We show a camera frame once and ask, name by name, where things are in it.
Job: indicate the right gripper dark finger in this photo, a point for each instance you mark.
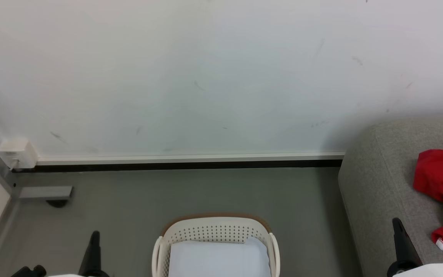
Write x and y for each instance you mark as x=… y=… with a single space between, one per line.
x=404 y=242

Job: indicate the white cloth in basket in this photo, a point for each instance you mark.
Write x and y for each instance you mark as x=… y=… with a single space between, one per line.
x=219 y=259

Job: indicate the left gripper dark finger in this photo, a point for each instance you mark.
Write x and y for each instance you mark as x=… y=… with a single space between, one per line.
x=92 y=256

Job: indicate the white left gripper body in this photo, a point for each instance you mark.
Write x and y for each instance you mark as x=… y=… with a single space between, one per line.
x=65 y=275

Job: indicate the red and white garment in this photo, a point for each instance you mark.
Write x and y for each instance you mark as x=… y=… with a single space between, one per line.
x=442 y=175

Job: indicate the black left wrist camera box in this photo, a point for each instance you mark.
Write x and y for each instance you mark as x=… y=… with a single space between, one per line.
x=31 y=271

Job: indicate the grey fabric sofa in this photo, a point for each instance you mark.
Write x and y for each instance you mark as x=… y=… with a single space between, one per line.
x=383 y=184

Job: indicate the white wall junction box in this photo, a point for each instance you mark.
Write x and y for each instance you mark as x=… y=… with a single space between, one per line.
x=17 y=153

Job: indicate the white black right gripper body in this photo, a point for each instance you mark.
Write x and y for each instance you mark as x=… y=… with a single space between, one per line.
x=429 y=270

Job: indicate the cream perforated laundry basket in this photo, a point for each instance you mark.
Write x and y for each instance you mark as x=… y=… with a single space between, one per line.
x=215 y=229

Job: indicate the white and black baseboard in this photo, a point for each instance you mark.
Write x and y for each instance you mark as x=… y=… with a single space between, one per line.
x=190 y=161

